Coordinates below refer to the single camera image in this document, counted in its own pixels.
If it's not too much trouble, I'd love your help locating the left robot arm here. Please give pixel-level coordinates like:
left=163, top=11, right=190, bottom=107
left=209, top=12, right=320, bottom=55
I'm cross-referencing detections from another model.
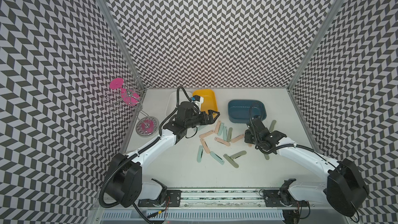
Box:
left=98, top=95, right=220, bottom=208

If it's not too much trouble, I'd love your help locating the pink fruit knife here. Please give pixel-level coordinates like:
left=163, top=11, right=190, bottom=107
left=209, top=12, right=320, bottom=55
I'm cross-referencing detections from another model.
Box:
left=215, top=120, right=222, bottom=134
left=214, top=138, right=231, bottom=147
left=230, top=134, right=245, bottom=143
left=200, top=139, right=210, bottom=154
left=199, top=130, right=215, bottom=139

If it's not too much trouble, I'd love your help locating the olive fruit knife far right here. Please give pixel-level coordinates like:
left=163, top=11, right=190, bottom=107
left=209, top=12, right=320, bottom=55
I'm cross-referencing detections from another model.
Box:
left=269, top=120, right=277, bottom=133

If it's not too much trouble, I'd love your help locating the mint fruit knife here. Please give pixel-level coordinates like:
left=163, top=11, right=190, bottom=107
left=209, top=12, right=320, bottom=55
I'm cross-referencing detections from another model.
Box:
left=197, top=125, right=205, bottom=131
left=217, top=122, right=224, bottom=136
left=222, top=126, right=228, bottom=141
left=210, top=151, right=225, bottom=165
left=197, top=145, right=204, bottom=163

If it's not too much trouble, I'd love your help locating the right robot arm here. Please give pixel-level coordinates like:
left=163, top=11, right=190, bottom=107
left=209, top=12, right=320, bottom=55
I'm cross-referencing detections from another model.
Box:
left=245, top=101, right=370, bottom=218

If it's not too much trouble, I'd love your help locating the olive fruit knife lower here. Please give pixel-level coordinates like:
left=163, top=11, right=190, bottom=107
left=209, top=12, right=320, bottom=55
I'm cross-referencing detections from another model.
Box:
left=223, top=154, right=239, bottom=168

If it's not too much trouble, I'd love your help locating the white storage box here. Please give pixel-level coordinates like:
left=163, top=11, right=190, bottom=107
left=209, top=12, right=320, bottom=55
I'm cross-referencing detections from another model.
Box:
left=165, top=90, right=189, bottom=117

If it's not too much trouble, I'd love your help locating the olive fruit knife upper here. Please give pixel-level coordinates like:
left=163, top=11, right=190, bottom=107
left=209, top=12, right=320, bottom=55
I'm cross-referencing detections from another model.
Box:
left=226, top=128, right=233, bottom=142

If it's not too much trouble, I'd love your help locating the yellow storage box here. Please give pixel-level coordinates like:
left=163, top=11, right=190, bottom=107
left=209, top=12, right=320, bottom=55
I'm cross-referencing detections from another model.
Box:
left=193, top=89, right=218, bottom=113

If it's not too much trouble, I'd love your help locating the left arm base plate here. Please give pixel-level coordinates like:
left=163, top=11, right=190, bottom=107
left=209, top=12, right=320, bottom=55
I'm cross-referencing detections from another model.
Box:
left=138, top=190, right=182, bottom=208

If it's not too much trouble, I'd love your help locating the dark teal storage box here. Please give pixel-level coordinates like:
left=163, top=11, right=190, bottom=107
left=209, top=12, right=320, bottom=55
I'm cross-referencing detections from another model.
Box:
left=228, top=100, right=267, bottom=124

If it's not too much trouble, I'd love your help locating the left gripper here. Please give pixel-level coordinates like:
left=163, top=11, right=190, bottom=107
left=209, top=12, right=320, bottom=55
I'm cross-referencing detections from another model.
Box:
left=186, top=108, right=220, bottom=128

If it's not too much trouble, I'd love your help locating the mint fruit knife far left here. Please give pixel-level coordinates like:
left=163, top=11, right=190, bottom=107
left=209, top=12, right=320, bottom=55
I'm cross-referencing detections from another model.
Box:
left=197, top=125, right=205, bottom=131

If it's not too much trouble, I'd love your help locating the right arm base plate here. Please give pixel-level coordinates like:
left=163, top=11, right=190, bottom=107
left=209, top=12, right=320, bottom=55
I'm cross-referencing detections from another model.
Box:
left=259, top=189, right=308, bottom=208

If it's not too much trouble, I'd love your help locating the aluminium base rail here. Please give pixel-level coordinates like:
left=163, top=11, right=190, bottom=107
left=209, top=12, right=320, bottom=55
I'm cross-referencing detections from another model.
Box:
left=93, top=186, right=355, bottom=212

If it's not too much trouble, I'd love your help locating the mint fruit knife lower left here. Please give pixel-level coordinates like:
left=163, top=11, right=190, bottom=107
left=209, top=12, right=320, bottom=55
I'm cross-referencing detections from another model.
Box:
left=197, top=145, right=204, bottom=163

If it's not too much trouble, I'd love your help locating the olive fruit knife angled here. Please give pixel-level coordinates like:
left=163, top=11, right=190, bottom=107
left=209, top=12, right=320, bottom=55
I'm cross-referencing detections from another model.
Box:
left=229, top=150, right=247, bottom=161

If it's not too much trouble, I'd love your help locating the mint fruit knife middle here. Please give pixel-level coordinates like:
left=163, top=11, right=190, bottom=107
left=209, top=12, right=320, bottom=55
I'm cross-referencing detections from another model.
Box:
left=222, top=126, right=228, bottom=141

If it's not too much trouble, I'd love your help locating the mint fruit knife upper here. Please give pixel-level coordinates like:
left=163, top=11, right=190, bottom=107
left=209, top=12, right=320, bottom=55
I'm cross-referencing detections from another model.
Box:
left=217, top=122, right=224, bottom=136

